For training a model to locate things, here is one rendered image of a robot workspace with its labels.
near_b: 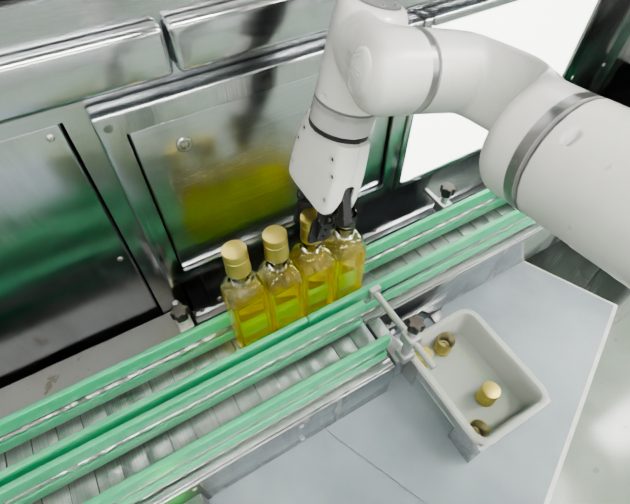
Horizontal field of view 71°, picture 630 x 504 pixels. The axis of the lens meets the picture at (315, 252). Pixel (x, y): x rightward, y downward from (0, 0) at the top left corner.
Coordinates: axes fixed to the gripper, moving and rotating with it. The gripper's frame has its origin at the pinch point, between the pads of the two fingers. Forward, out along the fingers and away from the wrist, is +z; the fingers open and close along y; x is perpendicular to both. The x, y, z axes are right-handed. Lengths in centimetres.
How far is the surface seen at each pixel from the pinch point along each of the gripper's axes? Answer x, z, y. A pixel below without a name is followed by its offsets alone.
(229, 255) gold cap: -12.6, 2.2, 0.9
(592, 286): 108, 46, 12
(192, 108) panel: -13.4, -11.5, -11.7
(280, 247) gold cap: -5.9, 1.6, 2.1
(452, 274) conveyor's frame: 35.1, 19.3, 5.2
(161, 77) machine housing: -16.7, -15.0, -12.7
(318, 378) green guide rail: -1.9, 19.9, 13.9
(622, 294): 107, 40, 19
